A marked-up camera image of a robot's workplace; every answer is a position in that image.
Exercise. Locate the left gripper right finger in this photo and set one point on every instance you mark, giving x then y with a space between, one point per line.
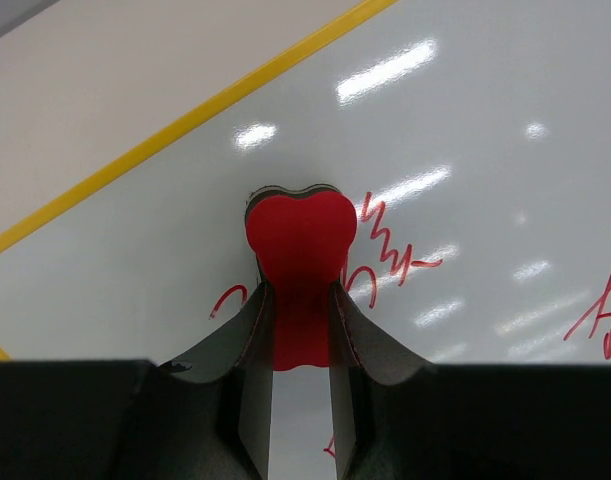
381 393

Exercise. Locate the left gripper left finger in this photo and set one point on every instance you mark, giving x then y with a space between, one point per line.
221 422

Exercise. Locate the red heart eraser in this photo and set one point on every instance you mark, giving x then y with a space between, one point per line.
301 240

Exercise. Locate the yellow framed whiteboard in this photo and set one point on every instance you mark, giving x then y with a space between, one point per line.
473 139

